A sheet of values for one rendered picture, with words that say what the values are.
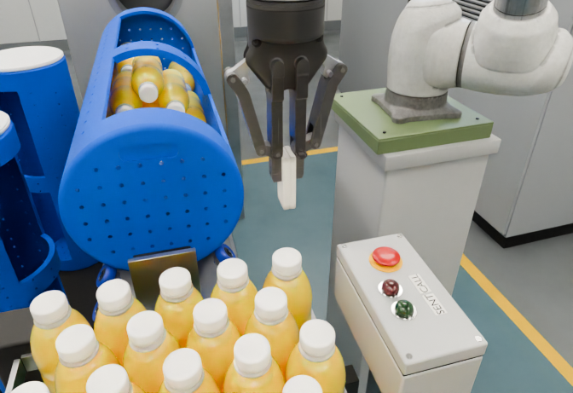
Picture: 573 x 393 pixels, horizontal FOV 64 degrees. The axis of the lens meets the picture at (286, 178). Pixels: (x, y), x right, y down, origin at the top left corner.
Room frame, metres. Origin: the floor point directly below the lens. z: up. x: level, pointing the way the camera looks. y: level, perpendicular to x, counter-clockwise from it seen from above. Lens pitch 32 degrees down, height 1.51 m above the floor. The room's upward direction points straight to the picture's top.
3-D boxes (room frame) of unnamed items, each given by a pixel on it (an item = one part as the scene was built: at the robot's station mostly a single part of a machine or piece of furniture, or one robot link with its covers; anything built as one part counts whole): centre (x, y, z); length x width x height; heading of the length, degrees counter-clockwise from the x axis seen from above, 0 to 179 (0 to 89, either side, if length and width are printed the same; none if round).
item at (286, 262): (0.46, 0.00, 1.10); 0.04 x 0.04 x 0.02
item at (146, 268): (0.53, 0.19, 0.99); 0.10 x 0.02 x 0.12; 105
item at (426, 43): (1.12, -0.34, 1.21); 0.18 x 0.16 x 0.22; 61
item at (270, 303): (0.38, 0.02, 1.10); 0.04 x 0.04 x 0.02
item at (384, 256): (0.46, -0.13, 1.11); 0.04 x 0.04 x 0.01
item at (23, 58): (1.59, 0.94, 1.03); 0.28 x 0.28 x 0.01
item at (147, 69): (1.02, 0.32, 1.16); 0.19 x 0.07 x 0.07; 15
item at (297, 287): (0.46, 0.00, 1.00); 0.07 x 0.07 x 0.19
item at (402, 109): (1.14, -0.33, 1.07); 0.22 x 0.18 x 0.06; 11
